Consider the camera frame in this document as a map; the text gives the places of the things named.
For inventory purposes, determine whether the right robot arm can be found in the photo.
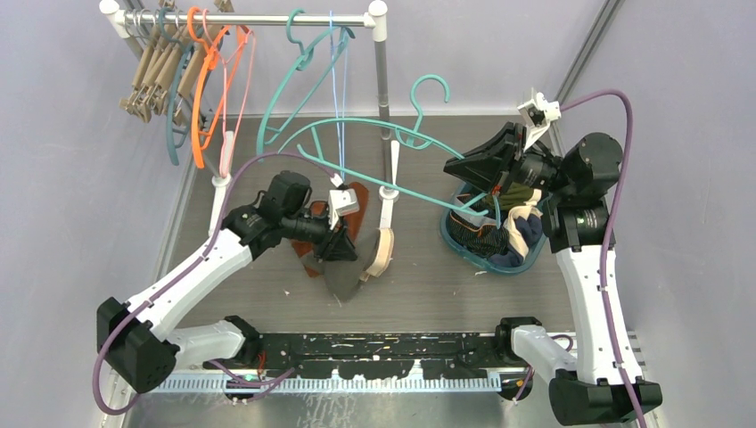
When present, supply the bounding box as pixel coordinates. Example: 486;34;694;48
444;122;662;426

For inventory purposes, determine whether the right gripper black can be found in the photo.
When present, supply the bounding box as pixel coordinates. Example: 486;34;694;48
444;121;573;196

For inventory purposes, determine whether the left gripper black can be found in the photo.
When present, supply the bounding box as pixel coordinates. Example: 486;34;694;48
282;210;357;263

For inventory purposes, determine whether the beige wooden hangers bunch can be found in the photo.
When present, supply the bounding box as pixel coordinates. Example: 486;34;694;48
119;1;201;126

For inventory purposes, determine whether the teal laundry basket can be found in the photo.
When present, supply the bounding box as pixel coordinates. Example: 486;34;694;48
440;184;546;275

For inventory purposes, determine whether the light blue wire hanger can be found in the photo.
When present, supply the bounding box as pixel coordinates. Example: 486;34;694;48
329;11;347;168

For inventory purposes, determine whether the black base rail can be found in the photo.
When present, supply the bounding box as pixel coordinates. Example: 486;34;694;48
219;332;529;380

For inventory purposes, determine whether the white garment rack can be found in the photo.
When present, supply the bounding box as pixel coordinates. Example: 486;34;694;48
99;0;399;231

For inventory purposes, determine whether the navy underwear cream waistband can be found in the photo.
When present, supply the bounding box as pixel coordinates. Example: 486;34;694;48
489;205;543;268

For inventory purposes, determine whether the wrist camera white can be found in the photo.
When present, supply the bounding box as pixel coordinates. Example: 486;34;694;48
517;88;562;152
327;174;359;230

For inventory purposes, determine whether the teal hanger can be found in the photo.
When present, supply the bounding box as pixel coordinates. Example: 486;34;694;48
277;74;488;217
255;6;357;146
157;6;194;167

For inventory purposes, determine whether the olive green underwear cream waistband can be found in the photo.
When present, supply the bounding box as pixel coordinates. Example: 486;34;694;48
497;184;544;212

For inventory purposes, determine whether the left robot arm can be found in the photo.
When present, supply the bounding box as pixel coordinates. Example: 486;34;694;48
96;170;359;393

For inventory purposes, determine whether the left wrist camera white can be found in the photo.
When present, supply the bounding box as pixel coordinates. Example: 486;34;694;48
327;174;359;230

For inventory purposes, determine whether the orange hanger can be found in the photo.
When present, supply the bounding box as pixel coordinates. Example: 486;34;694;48
186;6;251;169

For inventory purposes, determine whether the brown towel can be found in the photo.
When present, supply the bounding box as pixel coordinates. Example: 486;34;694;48
290;181;369;278

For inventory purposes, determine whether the dark grey underwear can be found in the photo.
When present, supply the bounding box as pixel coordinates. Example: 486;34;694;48
323;228;395;301

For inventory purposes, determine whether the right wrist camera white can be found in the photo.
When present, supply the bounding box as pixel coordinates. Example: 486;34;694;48
517;88;562;152

